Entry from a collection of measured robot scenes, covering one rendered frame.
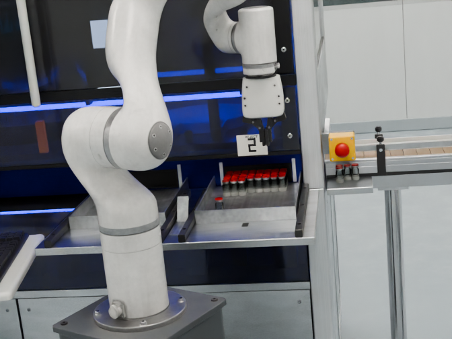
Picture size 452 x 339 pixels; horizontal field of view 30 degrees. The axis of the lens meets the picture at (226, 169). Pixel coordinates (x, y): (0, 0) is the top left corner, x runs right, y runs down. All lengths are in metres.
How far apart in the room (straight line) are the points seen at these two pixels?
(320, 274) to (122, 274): 0.95
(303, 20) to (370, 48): 4.66
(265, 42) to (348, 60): 4.97
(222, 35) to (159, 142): 0.55
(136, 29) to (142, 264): 0.45
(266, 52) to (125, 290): 0.68
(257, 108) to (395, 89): 5.01
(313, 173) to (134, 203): 0.87
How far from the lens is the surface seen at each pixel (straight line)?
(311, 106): 2.34
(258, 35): 2.00
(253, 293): 2.52
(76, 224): 2.26
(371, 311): 3.74
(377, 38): 6.95
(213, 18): 1.99
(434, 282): 4.02
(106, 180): 1.66
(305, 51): 2.32
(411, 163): 2.49
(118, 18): 1.64
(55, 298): 2.67
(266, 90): 2.03
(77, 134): 1.63
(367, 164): 2.49
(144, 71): 1.61
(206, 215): 2.17
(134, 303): 1.68
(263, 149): 2.37
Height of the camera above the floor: 1.55
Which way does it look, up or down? 14 degrees down
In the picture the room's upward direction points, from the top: 5 degrees counter-clockwise
